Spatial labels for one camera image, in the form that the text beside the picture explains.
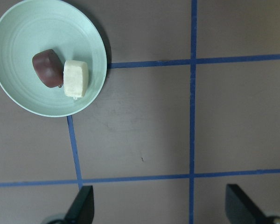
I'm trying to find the white steamed bun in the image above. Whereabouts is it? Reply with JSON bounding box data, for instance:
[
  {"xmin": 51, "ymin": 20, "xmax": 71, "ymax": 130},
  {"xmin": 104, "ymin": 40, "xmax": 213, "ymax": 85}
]
[{"xmin": 63, "ymin": 60, "xmax": 89, "ymax": 98}]

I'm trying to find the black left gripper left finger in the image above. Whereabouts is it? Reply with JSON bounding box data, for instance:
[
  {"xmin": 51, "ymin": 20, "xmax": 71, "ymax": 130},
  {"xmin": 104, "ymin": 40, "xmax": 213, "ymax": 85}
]
[{"xmin": 64, "ymin": 186, "xmax": 94, "ymax": 224}]

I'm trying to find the brown chocolate bun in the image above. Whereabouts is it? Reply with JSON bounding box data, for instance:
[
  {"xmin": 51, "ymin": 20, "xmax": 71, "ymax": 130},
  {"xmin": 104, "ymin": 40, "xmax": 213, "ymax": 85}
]
[{"xmin": 32, "ymin": 49, "xmax": 63, "ymax": 88}]

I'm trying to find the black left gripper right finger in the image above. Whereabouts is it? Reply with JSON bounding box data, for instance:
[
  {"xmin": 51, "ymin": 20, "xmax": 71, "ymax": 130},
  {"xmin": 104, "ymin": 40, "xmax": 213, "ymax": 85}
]
[{"xmin": 225, "ymin": 184, "xmax": 270, "ymax": 224}]

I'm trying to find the pale green plate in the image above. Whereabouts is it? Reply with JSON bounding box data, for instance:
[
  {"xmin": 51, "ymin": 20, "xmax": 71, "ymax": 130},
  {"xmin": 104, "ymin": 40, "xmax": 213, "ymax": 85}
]
[{"xmin": 0, "ymin": 0, "xmax": 107, "ymax": 117}]

